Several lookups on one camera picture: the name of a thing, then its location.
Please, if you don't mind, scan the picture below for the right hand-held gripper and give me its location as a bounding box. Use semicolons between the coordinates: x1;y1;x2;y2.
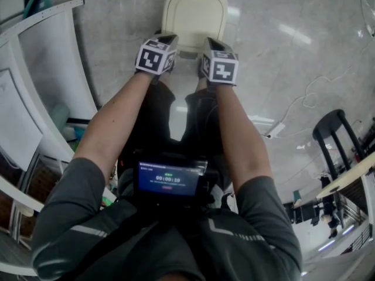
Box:
199;36;240;86

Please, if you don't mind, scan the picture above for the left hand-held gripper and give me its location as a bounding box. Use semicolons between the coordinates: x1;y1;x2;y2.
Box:
134;32;179;76

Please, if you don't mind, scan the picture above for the beige lidded trash bin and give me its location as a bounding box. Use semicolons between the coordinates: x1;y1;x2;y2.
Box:
160;0;229;60

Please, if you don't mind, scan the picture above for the cream plastic container lid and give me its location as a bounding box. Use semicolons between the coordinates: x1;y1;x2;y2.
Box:
161;0;229;52

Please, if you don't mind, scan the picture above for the person's right forearm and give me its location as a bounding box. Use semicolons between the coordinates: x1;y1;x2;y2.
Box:
215;82;275;189

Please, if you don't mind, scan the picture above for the person's left forearm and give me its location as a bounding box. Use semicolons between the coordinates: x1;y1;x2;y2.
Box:
73;68;165;184

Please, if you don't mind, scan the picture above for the person's right leg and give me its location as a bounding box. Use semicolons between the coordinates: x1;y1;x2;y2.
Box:
180;79;226;187

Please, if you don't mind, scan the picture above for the person's leg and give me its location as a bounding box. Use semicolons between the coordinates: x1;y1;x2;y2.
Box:
180;79;226;187
128;71;176;157

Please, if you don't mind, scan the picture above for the person's left leg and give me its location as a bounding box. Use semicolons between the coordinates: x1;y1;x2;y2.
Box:
128;71;176;157

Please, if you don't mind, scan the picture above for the white power adapter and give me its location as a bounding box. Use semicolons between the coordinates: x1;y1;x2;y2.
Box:
267;121;287;139

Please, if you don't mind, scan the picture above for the white metal shelf unit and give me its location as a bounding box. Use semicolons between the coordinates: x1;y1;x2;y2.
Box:
0;0;118;277

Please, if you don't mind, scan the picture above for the black stool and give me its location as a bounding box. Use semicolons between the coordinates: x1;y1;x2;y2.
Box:
312;109;369;183

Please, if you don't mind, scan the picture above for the black chest-mounted monitor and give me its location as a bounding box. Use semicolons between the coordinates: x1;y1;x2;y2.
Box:
133;153;209;207

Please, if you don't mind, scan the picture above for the teal plastic item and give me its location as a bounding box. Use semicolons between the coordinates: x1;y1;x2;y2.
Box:
23;0;53;19

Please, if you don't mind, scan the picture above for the round wooden table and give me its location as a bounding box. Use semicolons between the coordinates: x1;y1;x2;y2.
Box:
315;159;375;200

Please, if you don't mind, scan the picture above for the person's grey shirt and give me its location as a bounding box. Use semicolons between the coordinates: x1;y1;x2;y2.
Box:
30;156;302;281

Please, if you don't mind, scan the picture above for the white floor cable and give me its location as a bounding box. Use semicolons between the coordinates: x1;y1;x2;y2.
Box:
281;64;357;125

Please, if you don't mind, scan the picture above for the black harness strap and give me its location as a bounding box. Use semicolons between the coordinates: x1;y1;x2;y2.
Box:
55;194;235;281

